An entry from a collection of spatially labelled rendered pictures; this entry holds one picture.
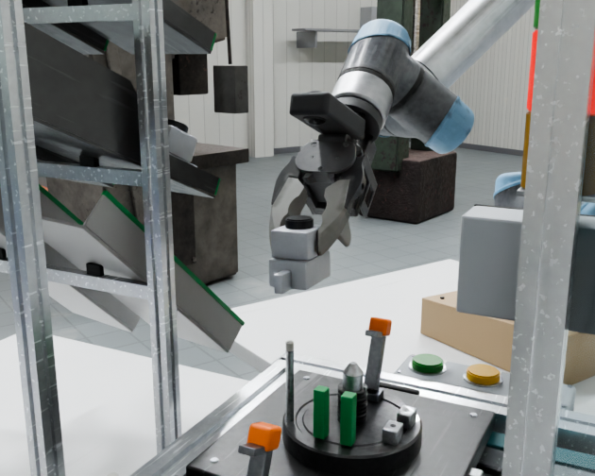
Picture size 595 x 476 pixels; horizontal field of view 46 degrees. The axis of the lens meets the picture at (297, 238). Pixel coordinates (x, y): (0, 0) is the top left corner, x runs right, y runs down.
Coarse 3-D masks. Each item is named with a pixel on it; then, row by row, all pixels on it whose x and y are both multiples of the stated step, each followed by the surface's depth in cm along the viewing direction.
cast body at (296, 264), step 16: (288, 224) 74; (304, 224) 73; (272, 240) 74; (288, 240) 73; (304, 240) 72; (272, 256) 74; (288, 256) 73; (304, 256) 72; (320, 256) 75; (272, 272) 74; (288, 272) 72; (304, 272) 72; (320, 272) 75; (288, 288) 73; (304, 288) 72
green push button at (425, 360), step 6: (420, 354) 91; (426, 354) 91; (432, 354) 91; (414, 360) 89; (420, 360) 89; (426, 360) 89; (432, 360) 89; (438, 360) 89; (414, 366) 89; (420, 366) 88; (426, 366) 88; (432, 366) 88; (438, 366) 88; (426, 372) 88; (432, 372) 88
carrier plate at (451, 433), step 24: (312, 384) 83; (336, 384) 83; (264, 408) 77; (432, 408) 77; (456, 408) 77; (240, 432) 73; (432, 432) 73; (456, 432) 73; (480, 432) 73; (216, 456) 68; (240, 456) 68; (288, 456) 68; (432, 456) 68; (456, 456) 68; (480, 456) 71
